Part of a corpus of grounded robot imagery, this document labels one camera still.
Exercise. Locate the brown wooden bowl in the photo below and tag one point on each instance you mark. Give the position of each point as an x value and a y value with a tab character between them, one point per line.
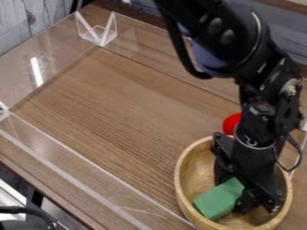
194	179

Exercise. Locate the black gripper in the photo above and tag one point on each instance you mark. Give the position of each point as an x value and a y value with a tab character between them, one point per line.
253	165

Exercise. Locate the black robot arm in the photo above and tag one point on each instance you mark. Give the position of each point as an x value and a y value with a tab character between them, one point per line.
222	40

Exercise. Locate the clear acrylic enclosure wall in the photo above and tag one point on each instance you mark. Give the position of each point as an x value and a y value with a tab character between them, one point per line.
98	120

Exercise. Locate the green rectangular block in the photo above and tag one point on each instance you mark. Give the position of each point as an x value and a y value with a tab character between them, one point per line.
215	203

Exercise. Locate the red plush strawberry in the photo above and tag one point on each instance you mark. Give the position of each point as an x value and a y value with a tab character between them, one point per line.
230	123

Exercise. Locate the black table leg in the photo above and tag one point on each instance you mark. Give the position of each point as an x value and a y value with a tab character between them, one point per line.
36	198

